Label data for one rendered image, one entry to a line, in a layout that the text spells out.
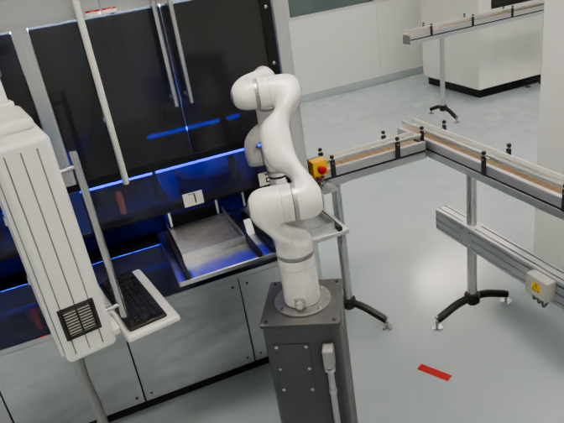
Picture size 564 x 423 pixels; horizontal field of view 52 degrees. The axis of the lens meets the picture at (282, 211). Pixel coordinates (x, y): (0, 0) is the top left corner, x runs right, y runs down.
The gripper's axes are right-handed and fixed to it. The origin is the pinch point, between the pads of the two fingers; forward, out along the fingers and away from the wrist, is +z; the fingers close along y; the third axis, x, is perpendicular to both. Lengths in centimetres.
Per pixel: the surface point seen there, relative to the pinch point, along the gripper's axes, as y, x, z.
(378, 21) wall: -480, 315, 13
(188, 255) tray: 8.7, -43.5, 3.6
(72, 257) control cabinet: 37, -81, -22
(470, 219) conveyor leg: -2, 95, 35
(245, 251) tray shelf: 14.6, -22.3, 6.0
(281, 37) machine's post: -18, 16, -66
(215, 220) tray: -20.1, -25.4, 5.7
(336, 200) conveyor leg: -33, 38, 20
